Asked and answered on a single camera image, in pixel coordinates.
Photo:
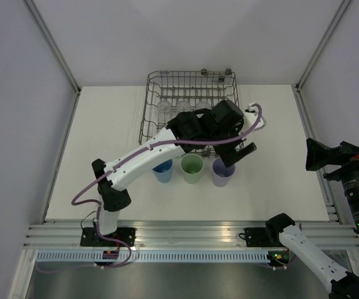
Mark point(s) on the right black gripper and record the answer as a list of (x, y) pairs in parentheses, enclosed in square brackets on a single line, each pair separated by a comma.
[(350, 156)]

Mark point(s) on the clear glass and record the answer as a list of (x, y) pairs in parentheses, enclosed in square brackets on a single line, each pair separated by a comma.
[(183, 106), (164, 107), (203, 104)]

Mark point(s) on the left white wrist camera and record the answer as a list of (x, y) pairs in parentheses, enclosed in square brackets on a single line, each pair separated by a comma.
[(252, 118)]

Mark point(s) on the left aluminium frame post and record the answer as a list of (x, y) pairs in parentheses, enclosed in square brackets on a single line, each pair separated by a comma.
[(43, 28)]

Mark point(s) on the aluminium frame post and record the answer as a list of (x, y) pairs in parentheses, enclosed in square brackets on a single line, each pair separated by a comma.
[(43, 28), (335, 21)]

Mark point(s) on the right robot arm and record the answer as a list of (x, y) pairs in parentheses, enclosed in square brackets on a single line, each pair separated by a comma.
[(339, 281)]

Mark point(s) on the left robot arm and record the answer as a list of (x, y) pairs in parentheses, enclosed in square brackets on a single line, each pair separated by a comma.
[(113, 178)]

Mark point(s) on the green plastic cup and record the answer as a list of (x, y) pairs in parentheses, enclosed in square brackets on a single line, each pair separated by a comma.
[(192, 167)]

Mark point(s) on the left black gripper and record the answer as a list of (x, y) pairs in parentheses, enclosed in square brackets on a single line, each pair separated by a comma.
[(228, 156)]

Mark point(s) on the grey wire dish rack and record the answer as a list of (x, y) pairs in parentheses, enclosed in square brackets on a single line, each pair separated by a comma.
[(182, 87)]

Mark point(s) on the purple plastic cup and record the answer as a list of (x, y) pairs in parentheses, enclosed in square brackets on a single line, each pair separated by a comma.
[(222, 173)]

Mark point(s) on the right aluminium frame post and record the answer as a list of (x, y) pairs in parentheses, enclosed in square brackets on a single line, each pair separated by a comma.
[(335, 21)]

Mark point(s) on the white slotted cable duct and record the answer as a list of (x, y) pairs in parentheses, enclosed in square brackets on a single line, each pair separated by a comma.
[(186, 256)]

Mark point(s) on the blue plastic cup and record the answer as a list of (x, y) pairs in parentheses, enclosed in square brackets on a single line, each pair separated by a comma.
[(163, 172)]

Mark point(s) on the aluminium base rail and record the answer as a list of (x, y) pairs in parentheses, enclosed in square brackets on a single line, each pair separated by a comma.
[(187, 235)]

